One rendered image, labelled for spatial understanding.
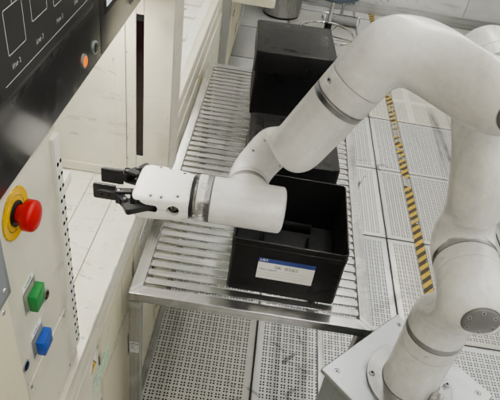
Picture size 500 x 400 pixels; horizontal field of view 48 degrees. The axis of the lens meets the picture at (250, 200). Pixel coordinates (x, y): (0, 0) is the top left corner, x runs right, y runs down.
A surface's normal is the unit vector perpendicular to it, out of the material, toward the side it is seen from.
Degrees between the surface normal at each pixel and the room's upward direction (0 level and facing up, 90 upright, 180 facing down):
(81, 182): 0
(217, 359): 0
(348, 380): 0
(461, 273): 43
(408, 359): 90
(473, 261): 20
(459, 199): 102
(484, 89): 73
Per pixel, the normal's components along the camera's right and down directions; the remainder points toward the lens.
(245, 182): 0.14, -0.85
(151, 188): 0.07, -0.74
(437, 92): -0.72, 0.44
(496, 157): -0.09, -0.01
